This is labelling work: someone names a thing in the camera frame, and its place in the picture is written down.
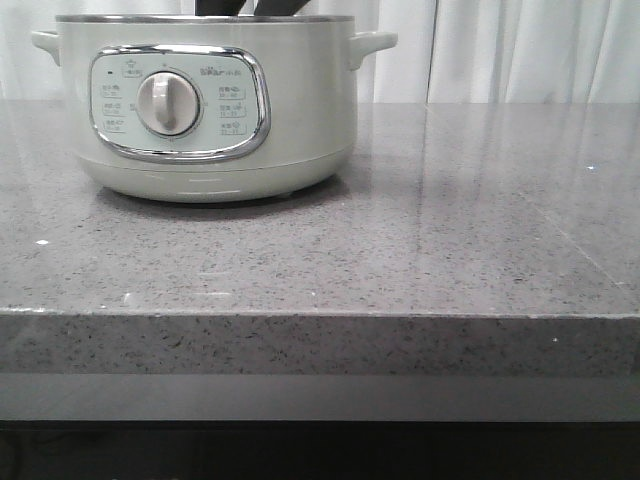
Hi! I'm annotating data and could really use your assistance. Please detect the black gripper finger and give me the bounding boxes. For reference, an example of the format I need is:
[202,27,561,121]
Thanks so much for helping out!
[194,0,246,16]
[254,0,309,16]

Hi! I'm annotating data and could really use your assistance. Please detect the pale green electric cooking pot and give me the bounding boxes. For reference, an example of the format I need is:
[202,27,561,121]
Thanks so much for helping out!
[31,14,398,203]

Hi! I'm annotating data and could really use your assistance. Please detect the white pleated curtain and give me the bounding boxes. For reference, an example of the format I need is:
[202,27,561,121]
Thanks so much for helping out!
[0,0,640,105]

